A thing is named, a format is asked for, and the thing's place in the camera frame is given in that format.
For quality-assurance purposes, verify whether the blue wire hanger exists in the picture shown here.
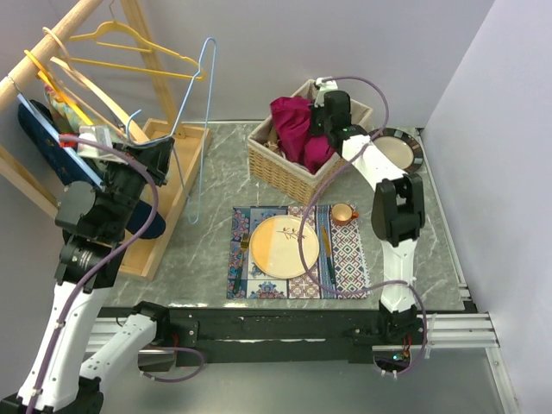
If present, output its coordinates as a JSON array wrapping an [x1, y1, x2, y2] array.
[[124, 37, 217, 225]]

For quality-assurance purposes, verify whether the pastel floral skirt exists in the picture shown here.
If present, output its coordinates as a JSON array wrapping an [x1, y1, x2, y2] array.
[[44, 85, 92, 134]]

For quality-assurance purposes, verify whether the yellow plastic hanger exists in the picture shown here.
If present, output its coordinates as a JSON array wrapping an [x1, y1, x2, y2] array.
[[69, 20, 204, 80]]

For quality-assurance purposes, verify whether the orange plastic hanger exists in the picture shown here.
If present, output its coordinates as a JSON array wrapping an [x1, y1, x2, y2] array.
[[24, 49, 94, 125]]

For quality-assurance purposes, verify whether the magenta pleated skirt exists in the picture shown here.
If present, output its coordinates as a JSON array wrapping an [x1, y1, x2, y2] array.
[[270, 97, 335, 174]]

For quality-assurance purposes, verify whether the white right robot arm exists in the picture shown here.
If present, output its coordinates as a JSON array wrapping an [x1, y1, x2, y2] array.
[[310, 82, 425, 344]]

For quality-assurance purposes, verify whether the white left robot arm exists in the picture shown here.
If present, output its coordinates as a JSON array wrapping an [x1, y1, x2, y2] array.
[[1, 136, 174, 413]]

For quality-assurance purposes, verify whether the light blue wide hanger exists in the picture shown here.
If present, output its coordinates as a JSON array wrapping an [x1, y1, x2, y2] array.
[[17, 93, 102, 187]]

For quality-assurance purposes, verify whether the cream wooden hanger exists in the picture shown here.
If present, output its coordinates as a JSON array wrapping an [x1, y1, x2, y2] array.
[[42, 27, 149, 144]]

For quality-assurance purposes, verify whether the dark denim skirt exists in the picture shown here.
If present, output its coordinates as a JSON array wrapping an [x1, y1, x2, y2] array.
[[17, 99, 166, 240]]

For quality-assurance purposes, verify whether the wooden clothes rack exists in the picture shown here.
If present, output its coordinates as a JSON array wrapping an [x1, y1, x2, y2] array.
[[1, 1, 211, 280]]

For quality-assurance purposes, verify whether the wicker basket with liner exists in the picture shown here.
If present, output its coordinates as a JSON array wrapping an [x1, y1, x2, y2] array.
[[247, 78, 373, 206]]

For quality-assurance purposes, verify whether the yellow cream dinner plate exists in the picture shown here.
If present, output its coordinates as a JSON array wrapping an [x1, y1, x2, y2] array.
[[249, 215, 320, 279]]

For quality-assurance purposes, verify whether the orange cup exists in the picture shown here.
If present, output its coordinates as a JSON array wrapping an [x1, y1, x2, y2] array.
[[330, 203, 359, 226]]

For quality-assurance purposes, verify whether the striped rim dark plate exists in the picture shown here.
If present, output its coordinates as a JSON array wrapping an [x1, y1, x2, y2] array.
[[373, 128, 424, 173]]

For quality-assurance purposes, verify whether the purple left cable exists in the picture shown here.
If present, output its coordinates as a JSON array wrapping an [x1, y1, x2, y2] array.
[[25, 137, 206, 414]]

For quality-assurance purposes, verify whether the purple cable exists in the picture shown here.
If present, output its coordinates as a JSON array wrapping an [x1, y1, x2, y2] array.
[[298, 76, 429, 380], [25, 137, 206, 414]]

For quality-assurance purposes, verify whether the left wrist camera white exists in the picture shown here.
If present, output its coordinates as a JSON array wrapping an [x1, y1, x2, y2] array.
[[60, 125, 116, 161]]

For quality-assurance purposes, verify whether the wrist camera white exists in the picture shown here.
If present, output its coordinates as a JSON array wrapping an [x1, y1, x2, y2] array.
[[313, 78, 338, 108], [60, 125, 116, 161]]

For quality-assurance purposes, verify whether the gold fork green handle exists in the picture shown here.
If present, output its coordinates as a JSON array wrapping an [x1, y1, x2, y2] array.
[[232, 233, 250, 295]]

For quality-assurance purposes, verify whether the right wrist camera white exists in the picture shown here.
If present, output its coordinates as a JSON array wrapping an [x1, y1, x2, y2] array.
[[313, 78, 338, 108]]

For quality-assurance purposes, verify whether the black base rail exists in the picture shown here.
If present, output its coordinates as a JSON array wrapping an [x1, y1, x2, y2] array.
[[94, 304, 432, 372]]

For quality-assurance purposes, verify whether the gold knife green handle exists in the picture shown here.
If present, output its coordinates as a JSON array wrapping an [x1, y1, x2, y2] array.
[[322, 227, 336, 285]]

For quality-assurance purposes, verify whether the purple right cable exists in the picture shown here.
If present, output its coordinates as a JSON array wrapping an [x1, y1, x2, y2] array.
[[298, 76, 429, 380]]

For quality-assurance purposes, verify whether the aluminium frame rail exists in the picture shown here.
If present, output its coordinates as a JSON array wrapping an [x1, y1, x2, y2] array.
[[77, 284, 518, 414]]

